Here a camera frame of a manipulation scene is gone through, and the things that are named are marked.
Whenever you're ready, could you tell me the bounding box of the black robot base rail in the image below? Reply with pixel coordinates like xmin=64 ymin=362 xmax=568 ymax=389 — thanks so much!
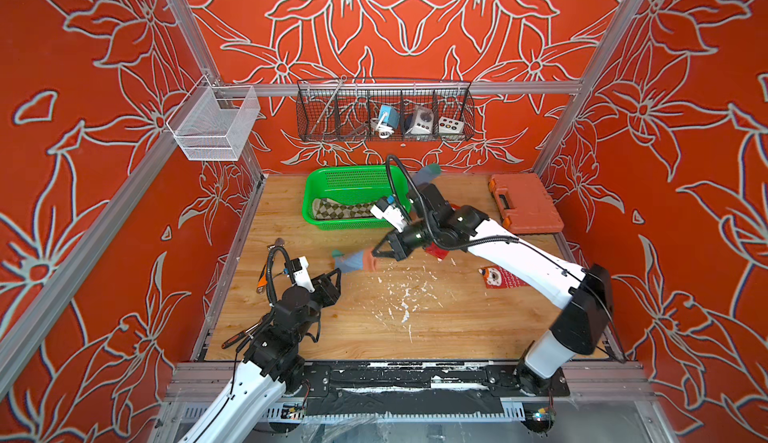
xmin=288 ymin=360 xmax=570 ymax=418

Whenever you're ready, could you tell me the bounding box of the blue white small box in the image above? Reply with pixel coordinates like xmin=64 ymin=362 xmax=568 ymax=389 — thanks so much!
xmin=376 ymin=105 xmax=400 ymax=133

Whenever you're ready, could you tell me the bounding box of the orange tool case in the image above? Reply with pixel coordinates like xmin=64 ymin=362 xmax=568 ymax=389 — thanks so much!
xmin=488 ymin=173 xmax=564 ymax=234

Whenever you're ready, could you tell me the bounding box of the orange adjustable wrench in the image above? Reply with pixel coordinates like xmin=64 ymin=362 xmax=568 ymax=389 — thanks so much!
xmin=256 ymin=238 xmax=285 ymax=294

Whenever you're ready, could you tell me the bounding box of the green plastic basket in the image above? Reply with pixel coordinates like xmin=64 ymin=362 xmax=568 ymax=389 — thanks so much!
xmin=302 ymin=165 xmax=393 ymax=231

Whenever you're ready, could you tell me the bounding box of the red penguin christmas sock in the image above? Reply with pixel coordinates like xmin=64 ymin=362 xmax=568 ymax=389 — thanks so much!
xmin=479 ymin=265 xmax=527 ymax=289

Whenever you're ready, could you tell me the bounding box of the brown argyle sock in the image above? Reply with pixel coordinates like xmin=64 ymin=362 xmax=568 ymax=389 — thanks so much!
xmin=311 ymin=198 xmax=374 ymax=221

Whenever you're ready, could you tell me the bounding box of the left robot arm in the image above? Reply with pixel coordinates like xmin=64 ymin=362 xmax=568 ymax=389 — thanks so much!
xmin=180 ymin=245 xmax=342 ymax=442

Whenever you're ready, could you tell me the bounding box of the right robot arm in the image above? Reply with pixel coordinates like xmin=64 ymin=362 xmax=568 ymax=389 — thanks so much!
xmin=371 ymin=174 xmax=613 ymax=396

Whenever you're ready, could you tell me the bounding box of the white power adapter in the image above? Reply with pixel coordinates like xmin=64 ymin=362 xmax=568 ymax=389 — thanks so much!
xmin=404 ymin=106 xmax=434 ymax=136

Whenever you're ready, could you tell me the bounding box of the black wire wall basket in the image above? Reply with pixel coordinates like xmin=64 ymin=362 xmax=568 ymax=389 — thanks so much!
xmin=296 ymin=77 xmax=476 ymax=143

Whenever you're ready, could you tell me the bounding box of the red snowflake christmas sock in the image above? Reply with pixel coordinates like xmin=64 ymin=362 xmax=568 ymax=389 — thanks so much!
xmin=424 ymin=244 xmax=449 ymax=261

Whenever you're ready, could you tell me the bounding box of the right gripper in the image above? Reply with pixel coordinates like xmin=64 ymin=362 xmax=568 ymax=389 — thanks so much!
xmin=371 ymin=221 xmax=441 ymax=263

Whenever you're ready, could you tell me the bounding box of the clear acrylic wall bin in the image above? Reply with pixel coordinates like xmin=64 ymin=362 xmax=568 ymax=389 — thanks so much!
xmin=167 ymin=87 xmax=261 ymax=162

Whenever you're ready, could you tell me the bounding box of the white dotted box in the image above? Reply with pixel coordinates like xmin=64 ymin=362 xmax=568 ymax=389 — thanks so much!
xmin=437 ymin=117 xmax=465 ymax=141

